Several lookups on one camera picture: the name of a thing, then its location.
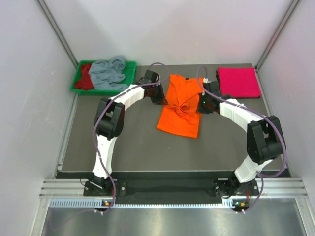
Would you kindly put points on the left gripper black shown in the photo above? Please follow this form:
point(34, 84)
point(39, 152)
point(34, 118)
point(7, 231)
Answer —
point(160, 99)

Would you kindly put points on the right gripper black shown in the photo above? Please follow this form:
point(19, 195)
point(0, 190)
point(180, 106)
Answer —
point(200, 109)

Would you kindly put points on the orange t shirt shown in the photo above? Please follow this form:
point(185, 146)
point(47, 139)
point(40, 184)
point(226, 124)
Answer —
point(180, 116)

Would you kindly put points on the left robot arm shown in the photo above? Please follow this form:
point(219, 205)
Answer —
point(109, 122)

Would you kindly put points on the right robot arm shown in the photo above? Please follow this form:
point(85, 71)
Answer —
point(264, 141)

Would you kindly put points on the folded pink t shirt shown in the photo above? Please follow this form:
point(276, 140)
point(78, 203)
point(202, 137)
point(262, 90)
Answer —
point(238, 82)

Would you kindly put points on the grey-blue t shirt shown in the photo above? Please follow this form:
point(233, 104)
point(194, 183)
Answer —
point(107, 75)

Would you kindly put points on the dark red t shirt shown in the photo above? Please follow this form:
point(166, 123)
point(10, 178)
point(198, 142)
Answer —
point(84, 82)

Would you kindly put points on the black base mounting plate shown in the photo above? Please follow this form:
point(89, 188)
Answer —
point(213, 183)

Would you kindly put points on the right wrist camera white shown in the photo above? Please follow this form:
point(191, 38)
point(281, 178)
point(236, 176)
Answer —
point(205, 80)

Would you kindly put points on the aluminium corner post right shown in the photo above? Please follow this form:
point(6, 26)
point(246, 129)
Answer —
point(277, 33)

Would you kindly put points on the aluminium corner post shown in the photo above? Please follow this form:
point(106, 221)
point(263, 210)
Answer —
point(277, 33)
point(57, 31)

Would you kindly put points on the aluminium front rail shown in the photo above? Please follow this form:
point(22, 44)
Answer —
point(270, 187)

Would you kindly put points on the aluminium corner post left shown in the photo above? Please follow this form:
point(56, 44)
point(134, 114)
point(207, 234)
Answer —
point(57, 31)

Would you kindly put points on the slotted cable duct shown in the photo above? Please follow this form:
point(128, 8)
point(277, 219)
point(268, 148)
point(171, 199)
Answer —
point(104, 204)

